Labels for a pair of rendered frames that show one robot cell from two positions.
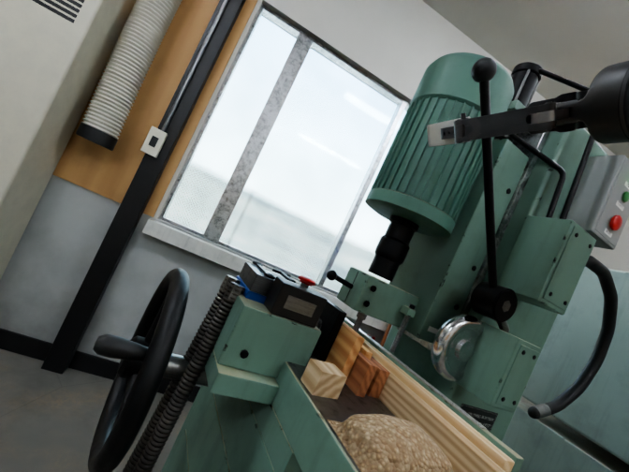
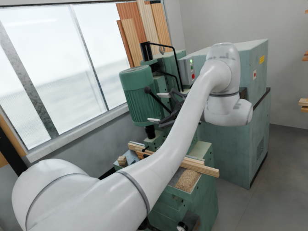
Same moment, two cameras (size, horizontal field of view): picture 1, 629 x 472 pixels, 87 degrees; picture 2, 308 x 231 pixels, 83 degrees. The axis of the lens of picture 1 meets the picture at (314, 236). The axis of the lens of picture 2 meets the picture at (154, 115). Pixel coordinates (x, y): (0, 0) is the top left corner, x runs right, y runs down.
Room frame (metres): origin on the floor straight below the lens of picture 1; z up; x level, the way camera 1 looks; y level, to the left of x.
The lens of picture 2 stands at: (-0.24, 0.19, 1.63)
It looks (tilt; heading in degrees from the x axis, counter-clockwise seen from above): 24 degrees down; 337
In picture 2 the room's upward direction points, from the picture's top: 14 degrees counter-clockwise
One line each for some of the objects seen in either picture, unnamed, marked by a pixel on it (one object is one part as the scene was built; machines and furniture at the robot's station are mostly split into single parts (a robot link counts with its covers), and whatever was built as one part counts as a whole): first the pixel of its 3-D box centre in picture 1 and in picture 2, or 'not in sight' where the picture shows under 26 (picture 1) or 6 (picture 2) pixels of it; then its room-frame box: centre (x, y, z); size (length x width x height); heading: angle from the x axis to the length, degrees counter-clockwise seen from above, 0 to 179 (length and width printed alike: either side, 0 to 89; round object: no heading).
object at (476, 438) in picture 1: (360, 353); (160, 154); (0.64, -0.18, 0.92); 0.60 x 0.02 x 0.05; 25
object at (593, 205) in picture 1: (602, 202); (187, 70); (0.66, -0.50, 1.40); 0.10 x 0.06 x 0.16; 115
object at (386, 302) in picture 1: (377, 302); (155, 141); (0.66, -0.17, 1.03); 0.14 x 0.07 x 0.09; 115
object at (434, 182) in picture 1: (436, 150); (141, 96); (0.65, -0.15, 1.35); 0.18 x 0.18 x 0.31
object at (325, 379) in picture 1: (323, 378); not in sight; (0.46, -0.09, 0.92); 0.04 x 0.04 x 0.03; 31
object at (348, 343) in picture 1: (329, 337); not in sight; (0.59, -0.10, 0.94); 0.16 x 0.02 x 0.08; 25
